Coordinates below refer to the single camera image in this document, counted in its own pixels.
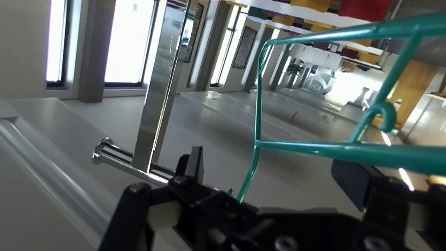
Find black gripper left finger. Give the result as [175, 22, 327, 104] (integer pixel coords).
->
[168, 145, 220, 198]

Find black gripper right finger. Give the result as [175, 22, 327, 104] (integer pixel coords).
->
[330, 159, 411, 225]

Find green wire hanger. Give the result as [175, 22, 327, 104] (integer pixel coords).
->
[235, 11, 446, 205]

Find metal rack pole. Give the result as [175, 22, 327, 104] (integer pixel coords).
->
[130, 0, 189, 174]

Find wooden door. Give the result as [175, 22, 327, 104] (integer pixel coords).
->
[384, 58, 440, 129]

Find small framed poster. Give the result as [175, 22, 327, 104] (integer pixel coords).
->
[231, 23, 257, 71]

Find large framed poster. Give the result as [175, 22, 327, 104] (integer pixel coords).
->
[178, 1, 206, 64]

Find long white table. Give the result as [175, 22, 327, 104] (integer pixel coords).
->
[273, 27, 384, 57]
[224, 0, 387, 30]

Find chrome clothes rail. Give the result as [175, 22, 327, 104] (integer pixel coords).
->
[90, 136, 176, 185]

